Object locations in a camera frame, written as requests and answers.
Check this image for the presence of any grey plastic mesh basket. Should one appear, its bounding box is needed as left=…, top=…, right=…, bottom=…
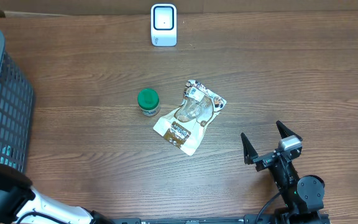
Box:
left=0, top=30, right=35, bottom=173

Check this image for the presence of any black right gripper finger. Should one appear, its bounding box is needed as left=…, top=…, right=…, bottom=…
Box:
left=276, top=120, right=303, bottom=141
left=241, top=133, right=259, bottom=164

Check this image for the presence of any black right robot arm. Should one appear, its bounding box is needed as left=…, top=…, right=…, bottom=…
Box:
left=241, top=121, right=331, bottom=224

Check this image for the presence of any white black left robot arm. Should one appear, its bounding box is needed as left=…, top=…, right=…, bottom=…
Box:
left=0, top=164, right=113, bottom=224

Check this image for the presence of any green lid seasoning jar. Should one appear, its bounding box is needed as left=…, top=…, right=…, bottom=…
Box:
left=137, top=88, right=160, bottom=116

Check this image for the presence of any white brown snack pouch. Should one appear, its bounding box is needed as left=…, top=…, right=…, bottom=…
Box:
left=153, top=80, right=226, bottom=156

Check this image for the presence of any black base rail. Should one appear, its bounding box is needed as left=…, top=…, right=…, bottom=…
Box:
left=111, top=214, right=331, bottom=224

